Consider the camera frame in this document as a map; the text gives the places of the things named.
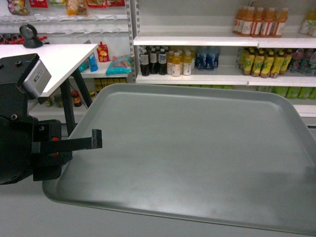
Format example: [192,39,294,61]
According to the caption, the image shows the teal snack bag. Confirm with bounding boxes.
[106,55,132,75]

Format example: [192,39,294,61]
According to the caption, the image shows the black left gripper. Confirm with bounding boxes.
[0,53,102,185]

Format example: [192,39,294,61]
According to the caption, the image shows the yellow snack bag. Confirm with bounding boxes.
[66,0,87,16]

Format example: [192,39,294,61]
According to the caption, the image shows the grey silver tray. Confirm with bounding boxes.
[42,83,316,236]

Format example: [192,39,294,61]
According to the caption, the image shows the white checkout table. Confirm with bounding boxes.
[0,44,98,97]

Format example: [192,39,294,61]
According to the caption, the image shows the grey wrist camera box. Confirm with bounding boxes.
[21,59,51,99]

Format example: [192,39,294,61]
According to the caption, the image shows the black barcode scanner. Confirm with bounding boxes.
[19,24,43,48]

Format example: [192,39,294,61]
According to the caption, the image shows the red snack pouch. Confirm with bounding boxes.
[97,42,110,63]

